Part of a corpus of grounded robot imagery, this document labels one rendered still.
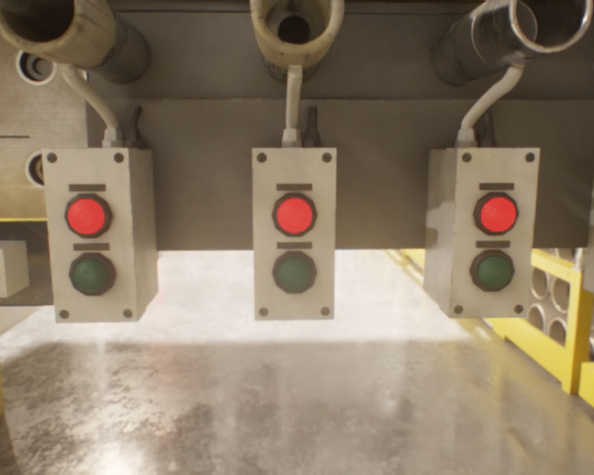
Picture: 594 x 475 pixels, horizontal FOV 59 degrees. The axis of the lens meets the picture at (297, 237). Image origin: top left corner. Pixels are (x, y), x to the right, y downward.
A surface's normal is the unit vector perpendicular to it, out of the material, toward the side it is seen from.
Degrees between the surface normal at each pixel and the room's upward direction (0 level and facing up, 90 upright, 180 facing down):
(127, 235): 90
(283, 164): 90
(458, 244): 90
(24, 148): 90
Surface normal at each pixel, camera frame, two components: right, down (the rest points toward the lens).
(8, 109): 0.04, 0.17
